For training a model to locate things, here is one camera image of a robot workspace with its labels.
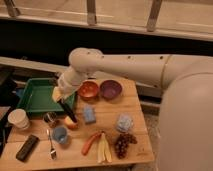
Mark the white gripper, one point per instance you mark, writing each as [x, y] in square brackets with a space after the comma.
[68, 82]

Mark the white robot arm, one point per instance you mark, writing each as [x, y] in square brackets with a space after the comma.
[185, 126]

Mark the small metal cup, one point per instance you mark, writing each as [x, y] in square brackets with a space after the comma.
[50, 118]

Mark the blue plastic cup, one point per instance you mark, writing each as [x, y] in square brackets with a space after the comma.
[60, 135]

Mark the white paper cup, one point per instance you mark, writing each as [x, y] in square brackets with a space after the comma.
[19, 119]

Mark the green plastic tray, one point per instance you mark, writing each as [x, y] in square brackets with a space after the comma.
[37, 97]

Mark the orange bowl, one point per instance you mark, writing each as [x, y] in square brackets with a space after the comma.
[88, 90]

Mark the peach apple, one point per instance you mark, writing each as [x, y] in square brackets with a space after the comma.
[69, 123]

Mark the blue sponge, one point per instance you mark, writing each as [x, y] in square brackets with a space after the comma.
[89, 115]

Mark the purple bowl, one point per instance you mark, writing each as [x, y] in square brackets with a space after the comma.
[110, 89]

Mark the orange carrot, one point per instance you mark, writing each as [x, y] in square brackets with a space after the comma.
[88, 143]

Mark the metal fork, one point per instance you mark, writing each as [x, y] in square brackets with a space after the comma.
[52, 150]

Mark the wooden table board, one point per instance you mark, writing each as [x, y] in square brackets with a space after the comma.
[69, 156]

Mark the black remote control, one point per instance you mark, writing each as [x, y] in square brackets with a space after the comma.
[27, 148]

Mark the light blue cloth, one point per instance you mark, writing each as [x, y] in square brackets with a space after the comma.
[124, 123]

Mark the yellow banana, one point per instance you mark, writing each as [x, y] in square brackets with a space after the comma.
[103, 154]

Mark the purple grapes bunch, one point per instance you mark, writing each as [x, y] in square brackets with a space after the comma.
[122, 143]

